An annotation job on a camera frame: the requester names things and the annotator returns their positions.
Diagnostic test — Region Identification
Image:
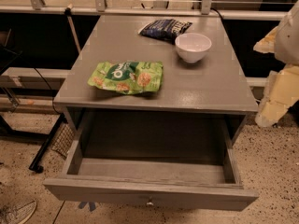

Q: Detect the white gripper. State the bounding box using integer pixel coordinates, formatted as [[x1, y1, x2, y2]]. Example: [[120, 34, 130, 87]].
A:
[[253, 1, 299, 127]]

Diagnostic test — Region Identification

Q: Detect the green rice chip bag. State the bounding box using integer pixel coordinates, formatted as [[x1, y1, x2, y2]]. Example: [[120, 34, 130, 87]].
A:
[[88, 62, 164, 95]]

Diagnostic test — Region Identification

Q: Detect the dark blue snack bag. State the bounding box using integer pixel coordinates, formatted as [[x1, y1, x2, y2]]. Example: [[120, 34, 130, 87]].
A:
[[139, 19, 192, 43]]

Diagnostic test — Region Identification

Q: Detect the grey open top drawer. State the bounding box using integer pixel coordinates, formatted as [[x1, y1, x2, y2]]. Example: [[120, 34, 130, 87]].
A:
[[44, 110, 259, 211]]

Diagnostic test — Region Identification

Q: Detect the small metal drawer knob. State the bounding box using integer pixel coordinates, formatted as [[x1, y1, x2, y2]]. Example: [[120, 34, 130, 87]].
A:
[[146, 197, 154, 206]]

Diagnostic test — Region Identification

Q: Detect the white ceramic bowl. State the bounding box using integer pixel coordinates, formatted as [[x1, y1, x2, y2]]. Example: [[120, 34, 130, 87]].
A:
[[175, 33, 212, 63]]

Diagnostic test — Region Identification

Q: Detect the black metal stand leg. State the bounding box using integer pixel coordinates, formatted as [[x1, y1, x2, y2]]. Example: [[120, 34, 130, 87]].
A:
[[29, 114, 64, 174]]

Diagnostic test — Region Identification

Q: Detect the grey sneaker shoe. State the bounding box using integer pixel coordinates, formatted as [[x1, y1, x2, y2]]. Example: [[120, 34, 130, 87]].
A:
[[0, 200, 37, 224]]

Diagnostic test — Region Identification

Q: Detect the wooden broom handle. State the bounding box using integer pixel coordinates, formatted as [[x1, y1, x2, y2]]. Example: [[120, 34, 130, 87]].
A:
[[64, 4, 81, 54]]

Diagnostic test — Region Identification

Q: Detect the wire mesh basket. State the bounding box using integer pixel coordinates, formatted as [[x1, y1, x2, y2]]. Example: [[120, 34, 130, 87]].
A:
[[50, 123, 74, 158]]

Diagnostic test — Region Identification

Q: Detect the metal rail frame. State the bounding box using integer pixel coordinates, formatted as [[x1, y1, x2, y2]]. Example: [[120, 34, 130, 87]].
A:
[[0, 0, 298, 21]]

